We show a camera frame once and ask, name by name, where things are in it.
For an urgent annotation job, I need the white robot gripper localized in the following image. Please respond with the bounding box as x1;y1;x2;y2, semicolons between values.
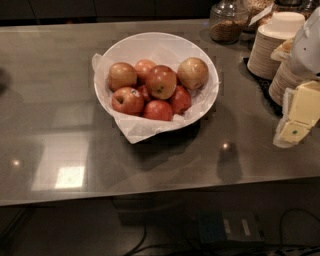
271;7;320;148

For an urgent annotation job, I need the yellowish apple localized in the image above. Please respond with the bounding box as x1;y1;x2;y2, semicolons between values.
177;57;209;90

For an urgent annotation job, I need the red apple right front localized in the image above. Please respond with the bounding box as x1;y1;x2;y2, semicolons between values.
169;85;191;115

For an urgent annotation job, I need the white bowl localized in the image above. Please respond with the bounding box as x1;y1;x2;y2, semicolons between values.
93;31;220;132

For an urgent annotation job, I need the red apple top centre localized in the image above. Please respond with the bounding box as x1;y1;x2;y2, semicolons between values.
145;65;177;100

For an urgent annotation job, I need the red apple front centre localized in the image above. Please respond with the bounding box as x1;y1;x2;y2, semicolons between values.
143;100;173;121

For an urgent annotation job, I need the red apple at back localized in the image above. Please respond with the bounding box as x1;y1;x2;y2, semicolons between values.
135;59;156;84

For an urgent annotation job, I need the small red apple middle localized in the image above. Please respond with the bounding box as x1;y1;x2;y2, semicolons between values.
137;85;152;102

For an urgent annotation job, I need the red apple front left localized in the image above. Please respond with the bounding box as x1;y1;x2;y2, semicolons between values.
112;87;144;116

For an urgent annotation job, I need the pale apple at left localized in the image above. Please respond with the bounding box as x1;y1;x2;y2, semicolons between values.
107;62;137;91

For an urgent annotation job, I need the front stack of paper bowls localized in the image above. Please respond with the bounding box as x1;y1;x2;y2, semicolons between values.
269;60;303;106

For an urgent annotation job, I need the stack of paper bowls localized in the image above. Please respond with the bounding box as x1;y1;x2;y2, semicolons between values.
247;12;305;80
269;60;303;106

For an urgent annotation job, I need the black tray under stacks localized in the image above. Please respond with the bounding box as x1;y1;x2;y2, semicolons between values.
246;68;283;118

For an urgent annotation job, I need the rear stack of paper bowls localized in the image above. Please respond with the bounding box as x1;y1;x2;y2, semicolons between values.
247;12;305;80

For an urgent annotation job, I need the glass jar with cereal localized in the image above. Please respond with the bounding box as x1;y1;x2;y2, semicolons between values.
209;0;249;44

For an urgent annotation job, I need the dark box under table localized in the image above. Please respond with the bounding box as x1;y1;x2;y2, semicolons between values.
197;211;265;246

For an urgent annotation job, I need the white paper liner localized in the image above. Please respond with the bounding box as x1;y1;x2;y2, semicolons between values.
92;44;219;144

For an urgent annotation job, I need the black cable on floor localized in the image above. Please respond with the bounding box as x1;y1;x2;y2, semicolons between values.
123;219;148;256

